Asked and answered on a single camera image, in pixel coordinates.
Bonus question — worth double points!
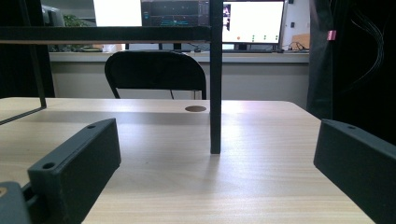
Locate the cardboard box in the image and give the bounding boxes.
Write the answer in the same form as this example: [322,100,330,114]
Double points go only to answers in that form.
[291,33,311,50]

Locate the black curtain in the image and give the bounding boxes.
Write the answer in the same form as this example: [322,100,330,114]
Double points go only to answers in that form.
[0,0,56,99]

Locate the black metal desk shelf rack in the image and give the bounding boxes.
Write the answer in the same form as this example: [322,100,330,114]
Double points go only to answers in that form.
[0,0,224,155]

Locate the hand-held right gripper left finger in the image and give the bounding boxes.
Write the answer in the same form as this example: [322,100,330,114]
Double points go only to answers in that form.
[27,118,122,224]

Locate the black cables on counter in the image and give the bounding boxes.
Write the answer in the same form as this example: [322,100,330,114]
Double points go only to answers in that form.
[280,41,309,53]

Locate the green plant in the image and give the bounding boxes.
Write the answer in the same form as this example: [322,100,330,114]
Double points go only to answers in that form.
[63,13,90,28]

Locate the thin black cables bundle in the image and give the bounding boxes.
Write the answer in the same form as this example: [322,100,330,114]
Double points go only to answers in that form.
[350,8,386,91]

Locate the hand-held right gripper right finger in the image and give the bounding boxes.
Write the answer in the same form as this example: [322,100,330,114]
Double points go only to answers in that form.
[313,119,396,224]

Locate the dark grey curtain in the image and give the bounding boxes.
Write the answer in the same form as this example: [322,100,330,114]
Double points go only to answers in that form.
[306,0,396,146]

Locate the brown round cable grommet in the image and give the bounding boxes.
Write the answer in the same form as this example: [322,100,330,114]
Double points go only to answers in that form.
[184,105,207,113]

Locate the grey monitor back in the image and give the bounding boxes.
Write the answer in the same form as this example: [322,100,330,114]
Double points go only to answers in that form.
[41,4,65,28]

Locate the monitor with dark window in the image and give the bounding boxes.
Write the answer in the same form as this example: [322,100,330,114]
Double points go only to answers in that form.
[92,0,211,27]

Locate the grey background counter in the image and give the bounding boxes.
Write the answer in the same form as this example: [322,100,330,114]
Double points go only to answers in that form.
[49,50,311,64]

